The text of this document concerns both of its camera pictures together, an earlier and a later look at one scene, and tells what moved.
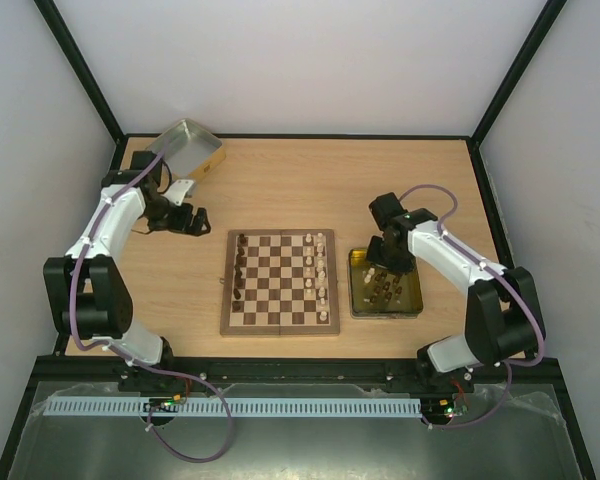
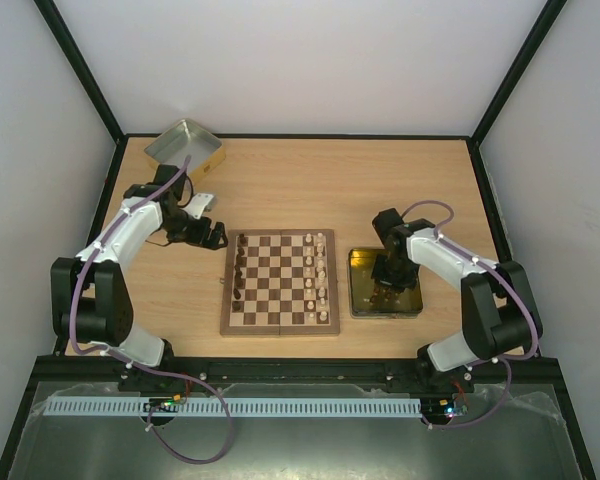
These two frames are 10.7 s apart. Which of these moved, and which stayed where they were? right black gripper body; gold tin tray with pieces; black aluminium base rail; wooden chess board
Moved: right black gripper body
Stayed: wooden chess board; gold tin tray with pieces; black aluminium base rail
